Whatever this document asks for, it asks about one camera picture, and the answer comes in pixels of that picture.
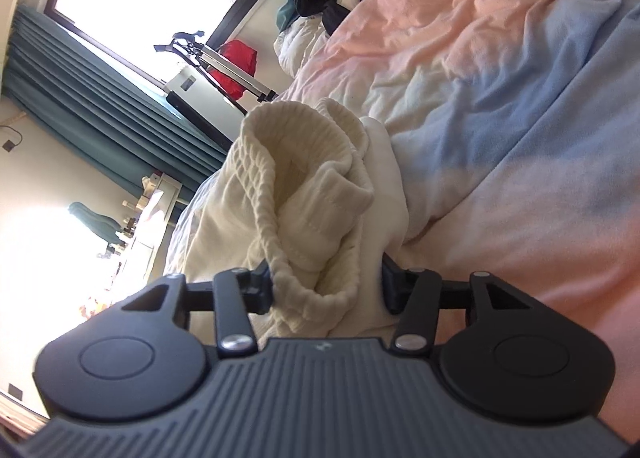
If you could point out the red garment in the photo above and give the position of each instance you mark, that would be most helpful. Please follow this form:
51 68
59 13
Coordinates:
239 63

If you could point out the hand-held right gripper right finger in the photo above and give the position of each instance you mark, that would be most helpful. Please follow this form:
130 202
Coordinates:
395 288

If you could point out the cream knitted garment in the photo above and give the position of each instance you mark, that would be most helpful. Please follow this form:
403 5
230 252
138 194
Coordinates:
310 218

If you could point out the pastel bed blanket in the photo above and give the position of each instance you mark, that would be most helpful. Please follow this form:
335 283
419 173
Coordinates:
500 88

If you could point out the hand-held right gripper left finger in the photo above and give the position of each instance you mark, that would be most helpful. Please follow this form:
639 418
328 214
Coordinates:
257 290

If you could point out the dark wall socket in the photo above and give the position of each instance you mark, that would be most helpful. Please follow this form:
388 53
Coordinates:
15 392

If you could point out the teal curtain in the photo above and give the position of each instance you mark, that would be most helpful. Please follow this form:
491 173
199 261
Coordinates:
100 103

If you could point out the teal cloth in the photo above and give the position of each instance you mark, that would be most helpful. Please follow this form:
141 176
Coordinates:
286 13

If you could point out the garment steamer stand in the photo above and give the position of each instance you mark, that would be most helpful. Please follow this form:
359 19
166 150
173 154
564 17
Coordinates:
220 63

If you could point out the white vanity desk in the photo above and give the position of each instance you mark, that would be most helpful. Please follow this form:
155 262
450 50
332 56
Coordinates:
150 233

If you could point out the black garment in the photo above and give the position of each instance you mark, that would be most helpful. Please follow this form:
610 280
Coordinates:
320 3

